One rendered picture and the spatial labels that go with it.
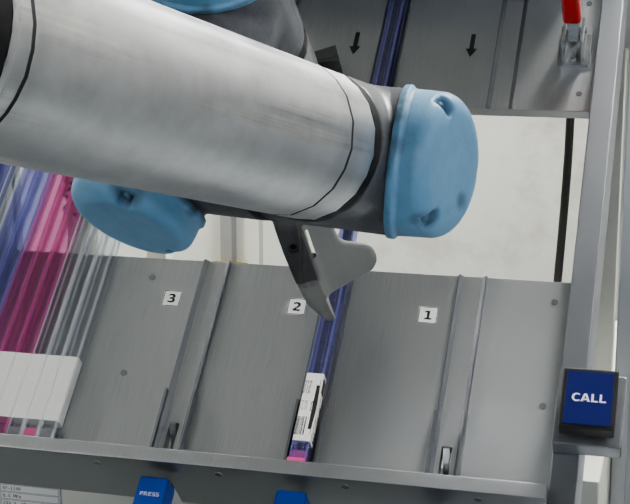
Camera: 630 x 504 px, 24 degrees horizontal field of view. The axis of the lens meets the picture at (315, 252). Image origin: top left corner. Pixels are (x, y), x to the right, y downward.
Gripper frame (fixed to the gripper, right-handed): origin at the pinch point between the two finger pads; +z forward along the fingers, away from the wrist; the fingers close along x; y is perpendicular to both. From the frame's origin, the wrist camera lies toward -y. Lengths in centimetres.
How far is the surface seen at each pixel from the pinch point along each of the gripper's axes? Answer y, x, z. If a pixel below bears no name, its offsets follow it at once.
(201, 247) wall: -71, 198, 333
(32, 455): -25.7, -8.2, 6.8
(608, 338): 25, 11, 62
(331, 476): -2.7, -17.0, 6.1
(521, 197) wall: 37, 173, 317
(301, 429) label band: -4.3, -12.2, 7.3
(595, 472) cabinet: 17.9, -11.0, 40.4
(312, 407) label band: -3.1, -10.5, 7.6
